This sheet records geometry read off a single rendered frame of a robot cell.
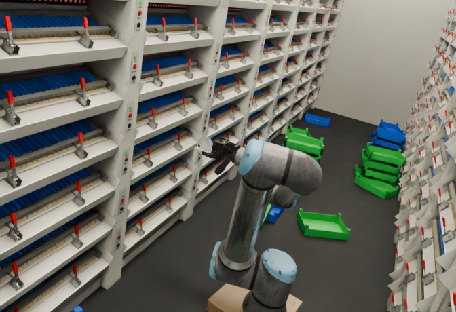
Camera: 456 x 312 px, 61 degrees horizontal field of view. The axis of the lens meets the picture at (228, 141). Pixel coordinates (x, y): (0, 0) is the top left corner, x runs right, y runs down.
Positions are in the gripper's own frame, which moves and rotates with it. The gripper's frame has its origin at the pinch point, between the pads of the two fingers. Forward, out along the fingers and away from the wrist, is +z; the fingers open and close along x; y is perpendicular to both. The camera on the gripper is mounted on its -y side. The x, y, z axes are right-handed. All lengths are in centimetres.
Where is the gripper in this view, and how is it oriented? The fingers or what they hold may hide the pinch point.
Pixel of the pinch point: (198, 148)
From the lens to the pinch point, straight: 185.9
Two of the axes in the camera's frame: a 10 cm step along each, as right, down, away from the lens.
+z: -9.0, -2.7, 3.5
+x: -4.2, 2.7, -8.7
